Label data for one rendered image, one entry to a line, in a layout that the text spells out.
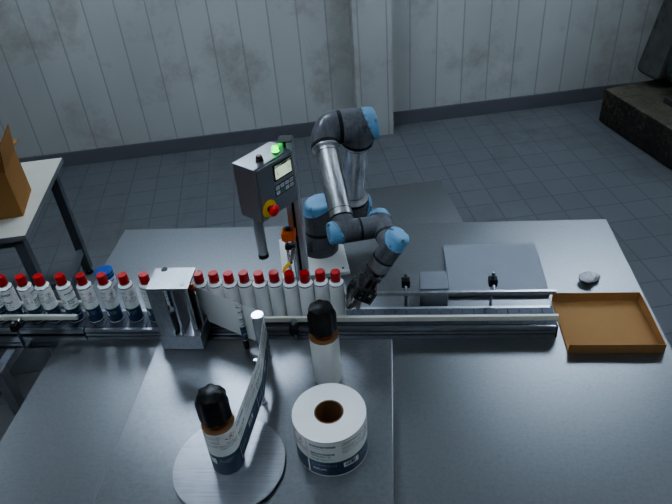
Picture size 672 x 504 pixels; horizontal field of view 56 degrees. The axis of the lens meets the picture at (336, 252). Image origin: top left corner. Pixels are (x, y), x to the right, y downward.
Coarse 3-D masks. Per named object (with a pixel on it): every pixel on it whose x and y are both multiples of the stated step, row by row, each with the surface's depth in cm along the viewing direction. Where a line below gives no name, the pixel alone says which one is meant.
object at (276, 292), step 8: (272, 272) 209; (272, 280) 209; (280, 280) 211; (272, 288) 210; (280, 288) 211; (272, 296) 212; (280, 296) 212; (272, 304) 215; (280, 304) 214; (280, 312) 216
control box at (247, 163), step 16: (272, 144) 198; (240, 160) 191; (272, 160) 190; (240, 176) 191; (256, 176) 186; (272, 176) 192; (288, 176) 198; (240, 192) 195; (256, 192) 190; (272, 192) 194; (288, 192) 200; (256, 208) 194
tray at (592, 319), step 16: (560, 304) 223; (576, 304) 222; (592, 304) 222; (608, 304) 221; (624, 304) 220; (640, 304) 219; (560, 320) 216; (576, 320) 216; (592, 320) 215; (608, 320) 215; (624, 320) 214; (640, 320) 214; (576, 336) 210; (592, 336) 209; (608, 336) 209; (624, 336) 208; (640, 336) 208; (656, 336) 206; (576, 352) 204; (592, 352) 203; (608, 352) 203; (624, 352) 202; (640, 352) 202; (656, 352) 201
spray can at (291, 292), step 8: (288, 272) 208; (288, 280) 208; (296, 280) 211; (288, 288) 209; (296, 288) 210; (288, 296) 211; (296, 296) 212; (288, 304) 213; (296, 304) 214; (288, 312) 216; (296, 312) 215
